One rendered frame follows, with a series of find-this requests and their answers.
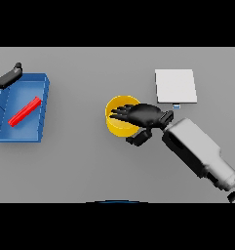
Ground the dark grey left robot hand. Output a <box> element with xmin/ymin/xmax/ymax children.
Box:
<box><xmin>0</xmin><ymin>53</ymin><xmax>23</xmax><ymax>93</ymax></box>

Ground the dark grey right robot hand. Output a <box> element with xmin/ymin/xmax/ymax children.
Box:
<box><xmin>109</xmin><ymin>103</ymin><xmax>175</xmax><ymax>147</ymax></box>

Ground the yellow bowl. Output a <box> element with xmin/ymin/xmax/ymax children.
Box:
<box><xmin>104</xmin><ymin>95</ymin><xmax>142</xmax><ymax>138</ymax></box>

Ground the red beaker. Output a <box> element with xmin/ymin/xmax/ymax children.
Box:
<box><xmin>8</xmin><ymin>96</ymin><xmax>43</xmax><ymax>128</ymax></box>

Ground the pale square measuring scale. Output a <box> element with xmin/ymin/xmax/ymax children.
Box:
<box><xmin>154</xmin><ymin>68</ymin><xmax>199</xmax><ymax>109</ymax></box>

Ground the blue tray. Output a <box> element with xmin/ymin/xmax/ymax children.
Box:
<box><xmin>0</xmin><ymin>72</ymin><xmax>51</xmax><ymax>144</ymax></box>

